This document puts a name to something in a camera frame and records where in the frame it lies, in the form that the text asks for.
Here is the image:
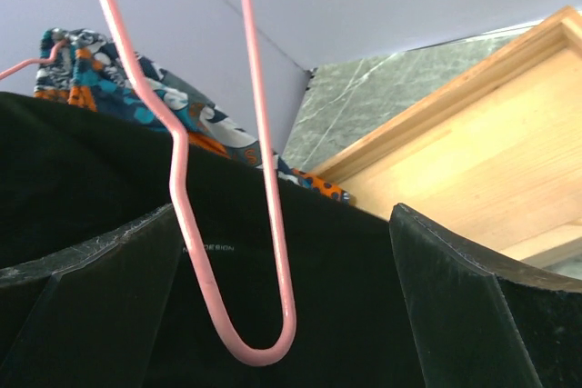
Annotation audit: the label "pink hanger holding shorts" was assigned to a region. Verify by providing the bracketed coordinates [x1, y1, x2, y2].
[0, 40, 67, 80]

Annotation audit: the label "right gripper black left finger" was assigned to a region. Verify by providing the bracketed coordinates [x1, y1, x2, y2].
[1, 205, 182, 387]

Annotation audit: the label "wooden clothes rack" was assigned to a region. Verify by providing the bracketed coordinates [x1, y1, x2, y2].
[316, 7, 581, 267]

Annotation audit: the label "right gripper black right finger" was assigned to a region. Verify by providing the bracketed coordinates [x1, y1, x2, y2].
[389, 204, 581, 387]

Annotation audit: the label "orange blue patterned shorts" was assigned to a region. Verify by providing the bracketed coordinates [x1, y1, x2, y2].
[34, 27, 356, 205]

